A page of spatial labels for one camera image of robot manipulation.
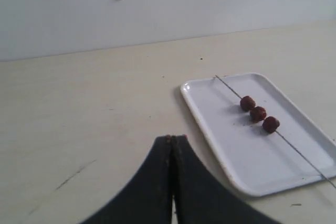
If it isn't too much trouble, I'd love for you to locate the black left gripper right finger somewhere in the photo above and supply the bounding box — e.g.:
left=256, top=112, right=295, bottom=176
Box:
left=172, top=135, right=278, bottom=223

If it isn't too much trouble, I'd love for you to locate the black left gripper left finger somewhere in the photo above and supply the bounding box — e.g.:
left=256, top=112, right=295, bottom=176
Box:
left=83, top=135, right=172, bottom=223

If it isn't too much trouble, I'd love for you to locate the red berry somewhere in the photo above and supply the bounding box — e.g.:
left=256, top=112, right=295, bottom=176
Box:
left=262, top=116, right=280, bottom=134
left=240, top=95, right=256, bottom=112
left=250, top=106, right=267, bottom=123

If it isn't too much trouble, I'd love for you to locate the thin metal skewer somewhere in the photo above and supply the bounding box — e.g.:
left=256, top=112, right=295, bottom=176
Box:
left=215, top=74, right=336, bottom=187

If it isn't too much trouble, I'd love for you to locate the white rectangular plastic tray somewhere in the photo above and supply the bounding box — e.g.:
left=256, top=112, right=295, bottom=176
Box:
left=180, top=73, right=335, bottom=197

